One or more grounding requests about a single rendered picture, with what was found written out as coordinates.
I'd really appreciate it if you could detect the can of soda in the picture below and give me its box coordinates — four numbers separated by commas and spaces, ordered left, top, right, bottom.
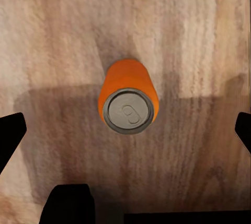
98, 59, 159, 136

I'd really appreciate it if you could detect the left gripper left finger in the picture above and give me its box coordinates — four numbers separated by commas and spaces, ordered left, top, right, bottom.
0, 112, 27, 174

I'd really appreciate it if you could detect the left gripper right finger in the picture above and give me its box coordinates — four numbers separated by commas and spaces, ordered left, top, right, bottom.
235, 112, 251, 153

